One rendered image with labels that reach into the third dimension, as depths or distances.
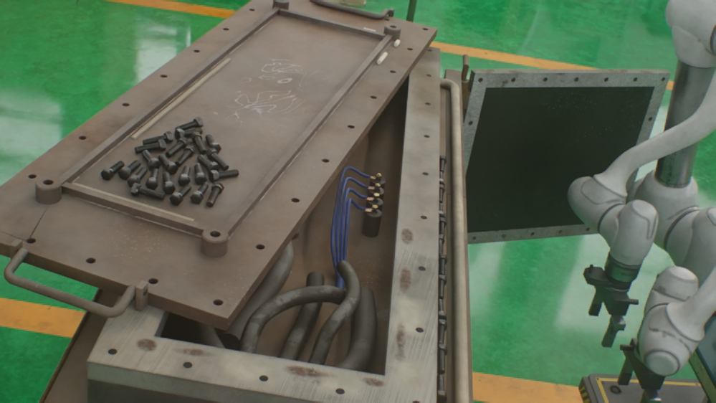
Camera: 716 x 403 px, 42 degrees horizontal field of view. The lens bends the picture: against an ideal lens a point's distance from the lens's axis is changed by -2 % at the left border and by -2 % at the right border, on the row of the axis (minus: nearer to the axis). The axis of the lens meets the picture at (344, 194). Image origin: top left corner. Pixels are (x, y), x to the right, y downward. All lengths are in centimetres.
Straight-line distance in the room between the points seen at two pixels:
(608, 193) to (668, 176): 25
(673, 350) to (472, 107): 90
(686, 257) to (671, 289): 50
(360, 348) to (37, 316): 216
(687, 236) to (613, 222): 29
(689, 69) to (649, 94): 35
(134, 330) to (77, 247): 18
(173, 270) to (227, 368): 20
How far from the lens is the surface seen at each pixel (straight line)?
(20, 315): 346
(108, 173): 156
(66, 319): 343
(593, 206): 252
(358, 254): 168
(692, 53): 251
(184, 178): 155
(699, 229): 266
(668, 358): 207
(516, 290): 387
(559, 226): 296
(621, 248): 246
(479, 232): 282
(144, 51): 546
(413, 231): 156
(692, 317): 209
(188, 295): 132
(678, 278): 221
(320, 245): 168
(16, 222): 147
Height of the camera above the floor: 217
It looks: 31 degrees down
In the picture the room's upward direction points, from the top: 9 degrees clockwise
